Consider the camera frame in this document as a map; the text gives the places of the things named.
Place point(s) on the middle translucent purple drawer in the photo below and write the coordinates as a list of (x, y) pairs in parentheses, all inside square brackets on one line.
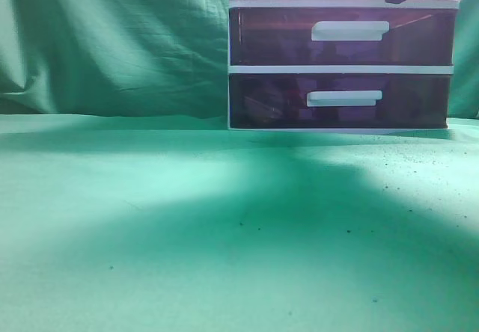
[(289, 36)]

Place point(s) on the translucent purple drawer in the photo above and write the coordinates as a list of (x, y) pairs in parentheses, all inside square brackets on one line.
[(289, 36), (338, 101)]

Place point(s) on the bottom translucent purple drawer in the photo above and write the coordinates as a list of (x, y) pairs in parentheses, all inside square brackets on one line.
[(338, 101)]

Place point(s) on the green cloth backdrop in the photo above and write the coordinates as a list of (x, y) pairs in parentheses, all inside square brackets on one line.
[(131, 58)]

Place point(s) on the green cloth table cover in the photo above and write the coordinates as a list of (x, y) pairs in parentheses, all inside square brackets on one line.
[(175, 224)]

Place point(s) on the white plastic drawer cabinet frame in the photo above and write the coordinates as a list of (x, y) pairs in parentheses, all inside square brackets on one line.
[(341, 69)]

